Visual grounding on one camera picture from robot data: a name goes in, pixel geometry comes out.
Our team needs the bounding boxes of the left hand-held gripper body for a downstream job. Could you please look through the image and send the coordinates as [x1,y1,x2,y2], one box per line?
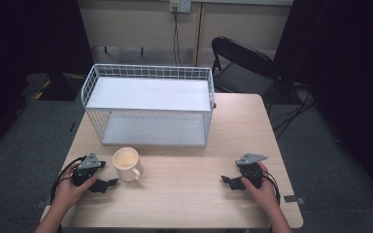
[72,151,108,187]

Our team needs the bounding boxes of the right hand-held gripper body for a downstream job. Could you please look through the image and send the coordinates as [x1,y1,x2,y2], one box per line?
[235,152,269,190]

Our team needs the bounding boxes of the person's right hand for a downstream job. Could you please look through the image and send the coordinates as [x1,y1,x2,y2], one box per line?
[240,161,282,212]

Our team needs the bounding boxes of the person's left hand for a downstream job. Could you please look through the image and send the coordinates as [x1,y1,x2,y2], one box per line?
[51,161,98,212]

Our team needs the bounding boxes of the grey tape strip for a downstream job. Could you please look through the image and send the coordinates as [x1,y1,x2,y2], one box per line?
[283,194,306,206]
[34,197,51,209]

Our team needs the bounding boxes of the black stand base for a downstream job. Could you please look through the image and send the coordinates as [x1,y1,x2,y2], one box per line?
[38,70,81,102]

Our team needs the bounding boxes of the black folding chair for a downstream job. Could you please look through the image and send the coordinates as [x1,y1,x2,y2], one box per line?
[210,35,293,110]

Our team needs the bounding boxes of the dark curtain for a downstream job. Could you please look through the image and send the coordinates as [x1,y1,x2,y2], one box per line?
[272,0,373,210]

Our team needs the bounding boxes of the cream cup with handle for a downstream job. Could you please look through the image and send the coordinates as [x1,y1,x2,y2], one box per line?
[112,147,145,183]

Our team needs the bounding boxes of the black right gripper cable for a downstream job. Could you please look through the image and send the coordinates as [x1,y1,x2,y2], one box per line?
[261,170,282,206]

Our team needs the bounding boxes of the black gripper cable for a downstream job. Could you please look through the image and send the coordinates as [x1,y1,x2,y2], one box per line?
[50,155,87,206]
[261,170,282,206]

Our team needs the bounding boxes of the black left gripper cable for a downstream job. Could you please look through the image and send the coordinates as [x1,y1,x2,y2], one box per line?
[50,155,87,206]

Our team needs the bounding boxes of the black floor cables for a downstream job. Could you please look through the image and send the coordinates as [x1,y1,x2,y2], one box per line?
[271,86,320,141]

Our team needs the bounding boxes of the white wire shelf rack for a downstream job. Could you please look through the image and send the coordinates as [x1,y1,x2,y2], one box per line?
[80,63,218,149]

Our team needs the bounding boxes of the black wall socket cable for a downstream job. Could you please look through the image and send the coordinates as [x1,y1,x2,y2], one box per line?
[172,6,183,68]

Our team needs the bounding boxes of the white wall socket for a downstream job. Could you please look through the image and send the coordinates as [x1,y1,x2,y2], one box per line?
[169,0,192,15]

